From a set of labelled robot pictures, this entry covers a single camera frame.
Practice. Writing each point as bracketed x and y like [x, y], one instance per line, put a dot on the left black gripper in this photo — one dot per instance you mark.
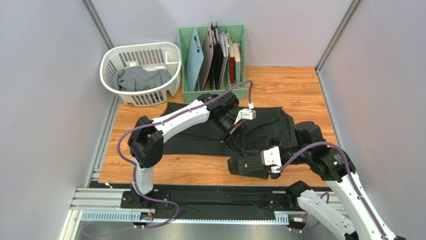
[236, 143]

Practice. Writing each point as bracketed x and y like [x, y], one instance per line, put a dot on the aluminium rail frame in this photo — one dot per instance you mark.
[97, 213]

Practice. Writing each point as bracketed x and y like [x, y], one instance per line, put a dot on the blue clipboard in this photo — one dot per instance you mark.
[194, 61]

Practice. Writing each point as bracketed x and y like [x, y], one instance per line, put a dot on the grey shirt in basket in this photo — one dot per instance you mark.
[137, 79]

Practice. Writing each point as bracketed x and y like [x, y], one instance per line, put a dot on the mauve clipboard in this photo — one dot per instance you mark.
[208, 52]

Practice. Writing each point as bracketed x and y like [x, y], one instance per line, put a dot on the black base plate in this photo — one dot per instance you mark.
[212, 202]

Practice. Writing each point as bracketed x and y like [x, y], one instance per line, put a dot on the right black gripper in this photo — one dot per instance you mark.
[258, 159]

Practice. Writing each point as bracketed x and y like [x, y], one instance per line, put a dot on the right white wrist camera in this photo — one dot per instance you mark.
[272, 158]

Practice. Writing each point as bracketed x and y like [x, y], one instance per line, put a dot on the white laundry basket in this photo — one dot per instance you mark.
[150, 57]

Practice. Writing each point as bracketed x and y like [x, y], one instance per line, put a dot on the black folder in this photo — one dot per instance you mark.
[216, 55]

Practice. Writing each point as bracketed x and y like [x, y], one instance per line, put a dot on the black pinstriped long sleeve shirt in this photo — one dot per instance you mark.
[271, 125]

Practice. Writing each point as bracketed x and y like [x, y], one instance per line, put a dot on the grey notebook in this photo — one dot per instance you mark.
[224, 47]

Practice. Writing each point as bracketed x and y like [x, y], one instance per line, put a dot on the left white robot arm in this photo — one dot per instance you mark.
[146, 142]

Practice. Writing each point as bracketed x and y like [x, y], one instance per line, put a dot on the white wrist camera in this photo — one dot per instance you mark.
[245, 114]
[272, 158]

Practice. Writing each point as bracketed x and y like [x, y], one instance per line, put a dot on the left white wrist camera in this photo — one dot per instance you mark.
[245, 114]

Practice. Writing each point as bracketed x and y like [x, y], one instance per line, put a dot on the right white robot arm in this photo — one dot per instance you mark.
[334, 167]

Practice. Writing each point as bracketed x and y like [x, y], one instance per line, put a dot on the red book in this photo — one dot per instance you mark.
[231, 61]

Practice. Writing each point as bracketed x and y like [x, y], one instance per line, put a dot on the green spine book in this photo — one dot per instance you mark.
[237, 62]

